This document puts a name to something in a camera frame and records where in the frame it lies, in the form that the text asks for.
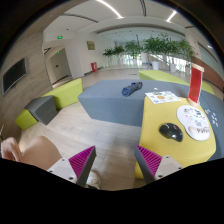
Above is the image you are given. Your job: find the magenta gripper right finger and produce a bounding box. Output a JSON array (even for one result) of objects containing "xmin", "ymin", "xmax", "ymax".
[{"xmin": 134, "ymin": 145, "xmax": 183, "ymax": 184}]

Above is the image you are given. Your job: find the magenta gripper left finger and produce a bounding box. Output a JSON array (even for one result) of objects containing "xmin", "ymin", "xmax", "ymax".
[{"xmin": 48, "ymin": 146, "xmax": 96, "ymax": 187}]

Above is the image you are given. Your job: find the black computer mouse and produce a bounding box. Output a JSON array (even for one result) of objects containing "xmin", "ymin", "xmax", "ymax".
[{"xmin": 159, "ymin": 123, "xmax": 183, "ymax": 142}]

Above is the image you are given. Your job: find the white printed mouse pad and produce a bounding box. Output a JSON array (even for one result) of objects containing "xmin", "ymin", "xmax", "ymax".
[{"xmin": 177, "ymin": 105, "xmax": 211, "ymax": 141}]

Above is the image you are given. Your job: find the yellow ottoman seat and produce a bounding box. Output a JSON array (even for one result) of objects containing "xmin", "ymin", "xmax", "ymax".
[{"xmin": 134, "ymin": 94, "xmax": 217, "ymax": 180}]

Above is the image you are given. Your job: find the person's bare knee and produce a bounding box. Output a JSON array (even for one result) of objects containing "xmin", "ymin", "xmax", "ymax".
[{"xmin": 1, "ymin": 136, "xmax": 62, "ymax": 170}]

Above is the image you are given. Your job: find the dark grey cube seat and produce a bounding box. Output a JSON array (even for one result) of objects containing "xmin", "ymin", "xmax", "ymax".
[{"xmin": 25, "ymin": 96, "xmax": 57, "ymax": 125}]

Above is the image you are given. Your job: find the printed paper leaflet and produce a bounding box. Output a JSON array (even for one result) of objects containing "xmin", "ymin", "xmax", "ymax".
[{"xmin": 146, "ymin": 91, "xmax": 180, "ymax": 104}]

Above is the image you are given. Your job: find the lime green bench left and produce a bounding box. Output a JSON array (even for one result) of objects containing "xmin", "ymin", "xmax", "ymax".
[{"xmin": 15, "ymin": 78, "xmax": 83, "ymax": 130}]

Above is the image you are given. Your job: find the lime green bench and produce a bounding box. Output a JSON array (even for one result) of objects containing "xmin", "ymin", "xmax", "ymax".
[
  {"xmin": 15, "ymin": 78, "xmax": 83, "ymax": 130},
  {"xmin": 137, "ymin": 69, "xmax": 216, "ymax": 96}
]

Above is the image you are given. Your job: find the large grey ottoman seat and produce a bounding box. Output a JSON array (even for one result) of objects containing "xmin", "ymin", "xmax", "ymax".
[{"xmin": 78, "ymin": 80, "xmax": 224, "ymax": 161}]

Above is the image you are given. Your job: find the folded blue umbrella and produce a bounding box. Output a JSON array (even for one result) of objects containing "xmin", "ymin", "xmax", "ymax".
[{"xmin": 121, "ymin": 82, "xmax": 143, "ymax": 97}]

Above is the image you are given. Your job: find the red standing sign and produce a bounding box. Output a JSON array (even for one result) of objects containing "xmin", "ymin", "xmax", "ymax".
[{"xmin": 188, "ymin": 63, "xmax": 204, "ymax": 106}]

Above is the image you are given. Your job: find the lime green bench far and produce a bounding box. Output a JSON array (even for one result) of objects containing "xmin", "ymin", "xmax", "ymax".
[{"xmin": 137, "ymin": 69, "xmax": 216, "ymax": 96}]

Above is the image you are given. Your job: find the potted plant left group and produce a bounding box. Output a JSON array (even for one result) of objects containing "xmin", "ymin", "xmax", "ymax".
[{"xmin": 103, "ymin": 46, "xmax": 124, "ymax": 66}]

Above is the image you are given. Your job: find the potted plant right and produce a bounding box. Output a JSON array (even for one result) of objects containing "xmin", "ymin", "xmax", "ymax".
[{"xmin": 169, "ymin": 40, "xmax": 195, "ymax": 68}]

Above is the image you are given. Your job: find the potted plant white pot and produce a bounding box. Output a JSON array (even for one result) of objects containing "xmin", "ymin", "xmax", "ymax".
[{"xmin": 143, "ymin": 34, "xmax": 171, "ymax": 71}]

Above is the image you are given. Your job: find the red bin by wall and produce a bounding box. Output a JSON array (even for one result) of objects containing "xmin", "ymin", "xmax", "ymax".
[{"xmin": 91, "ymin": 62, "xmax": 98, "ymax": 72}]

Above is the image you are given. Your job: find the wall mounted black television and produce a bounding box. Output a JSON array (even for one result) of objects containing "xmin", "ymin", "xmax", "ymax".
[{"xmin": 2, "ymin": 58, "xmax": 27, "ymax": 95}]

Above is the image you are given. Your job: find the framed wall poster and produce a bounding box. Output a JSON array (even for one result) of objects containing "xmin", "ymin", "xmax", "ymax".
[{"xmin": 87, "ymin": 41, "xmax": 95, "ymax": 50}]

